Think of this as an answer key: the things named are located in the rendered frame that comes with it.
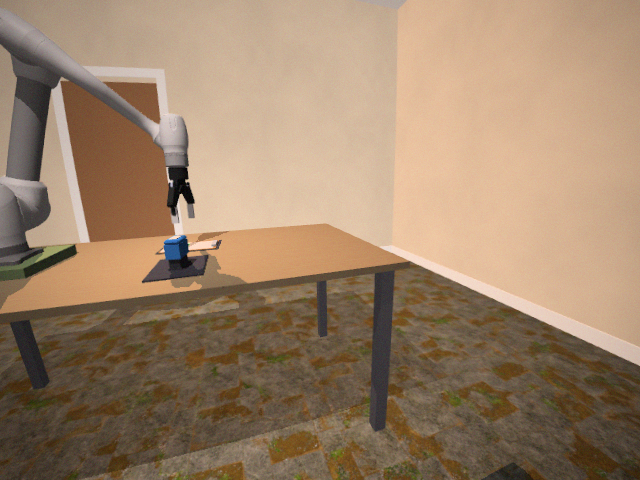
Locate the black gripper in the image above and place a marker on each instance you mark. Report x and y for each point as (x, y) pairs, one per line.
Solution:
(179, 175)

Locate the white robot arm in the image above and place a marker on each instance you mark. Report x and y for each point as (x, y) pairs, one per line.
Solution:
(29, 208)

